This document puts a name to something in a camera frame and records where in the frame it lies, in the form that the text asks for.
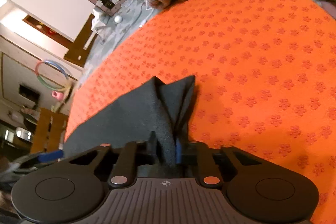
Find dark grey shorts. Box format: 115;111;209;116
63;75;195;167

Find wooden chair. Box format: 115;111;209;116
63;14;97;68
30;108;68;154

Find pink kettlebell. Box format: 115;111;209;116
51;90;64;102

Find colourful hula hoop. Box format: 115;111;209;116
34;60;71;92

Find orange patterned mat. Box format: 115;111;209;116
66;0;335;223

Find brown wooden door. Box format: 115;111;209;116
23;15;72;49

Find checkered tablecloth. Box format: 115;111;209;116
76;0;159;88

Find white tissue box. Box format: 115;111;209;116
91;7;110;32

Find black wall television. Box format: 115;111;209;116
19;84;41;106

